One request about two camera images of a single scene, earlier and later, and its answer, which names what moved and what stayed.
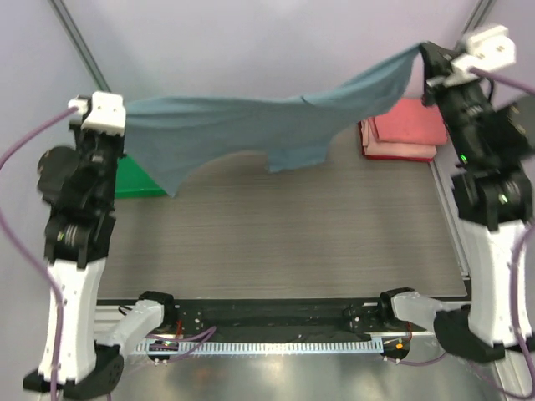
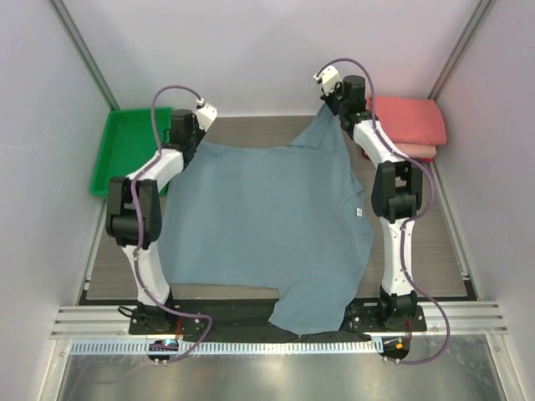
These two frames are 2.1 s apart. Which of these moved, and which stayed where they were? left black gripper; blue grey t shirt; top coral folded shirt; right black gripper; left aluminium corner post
Moved: blue grey t shirt; left black gripper; right black gripper
Stayed: left aluminium corner post; top coral folded shirt
